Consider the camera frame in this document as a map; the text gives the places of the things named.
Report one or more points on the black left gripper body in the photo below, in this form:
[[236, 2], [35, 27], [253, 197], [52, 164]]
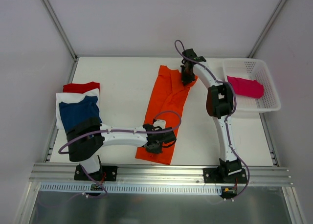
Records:
[[153, 146]]

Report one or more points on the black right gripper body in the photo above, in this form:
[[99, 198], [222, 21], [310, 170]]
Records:
[[187, 75]]

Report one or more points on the orange t shirt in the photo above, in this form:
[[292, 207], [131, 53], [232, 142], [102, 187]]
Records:
[[166, 102]]

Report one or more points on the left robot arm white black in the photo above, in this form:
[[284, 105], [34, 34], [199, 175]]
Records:
[[85, 139]]

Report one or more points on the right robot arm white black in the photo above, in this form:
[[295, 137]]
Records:
[[220, 105]]

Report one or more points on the pink t shirt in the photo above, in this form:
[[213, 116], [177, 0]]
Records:
[[245, 87]]

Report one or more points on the blue folded t shirt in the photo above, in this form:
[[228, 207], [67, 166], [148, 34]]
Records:
[[73, 114]]

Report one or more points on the red folded t shirt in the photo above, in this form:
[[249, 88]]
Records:
[[81, 88]]

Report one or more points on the white folded t shirt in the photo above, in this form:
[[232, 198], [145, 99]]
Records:
[[70, 98]]

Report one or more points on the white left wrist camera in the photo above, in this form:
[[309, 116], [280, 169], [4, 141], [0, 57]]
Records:
[[159, 123]]

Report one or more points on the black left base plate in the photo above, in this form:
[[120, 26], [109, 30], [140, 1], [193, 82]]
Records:
[[107, 172]]

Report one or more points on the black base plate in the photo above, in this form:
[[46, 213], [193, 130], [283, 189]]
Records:
[[212, 175], [107, 172]]

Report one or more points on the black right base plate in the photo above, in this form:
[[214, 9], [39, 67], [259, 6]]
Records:
[[212, 175]]

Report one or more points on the aluminium mounting rail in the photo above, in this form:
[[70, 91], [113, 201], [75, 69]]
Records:
[[270, 176]]

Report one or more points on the white slotted cable duct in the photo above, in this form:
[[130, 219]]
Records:
[[131, 188]]

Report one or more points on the right aluminium frame post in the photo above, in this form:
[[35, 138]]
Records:
[[267, 28]]

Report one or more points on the aluminium frame post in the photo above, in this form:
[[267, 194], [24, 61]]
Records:
[[267, 28], [54, 18]]

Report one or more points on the left aluminium frame post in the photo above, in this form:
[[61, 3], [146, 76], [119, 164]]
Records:
[[54, 18]]

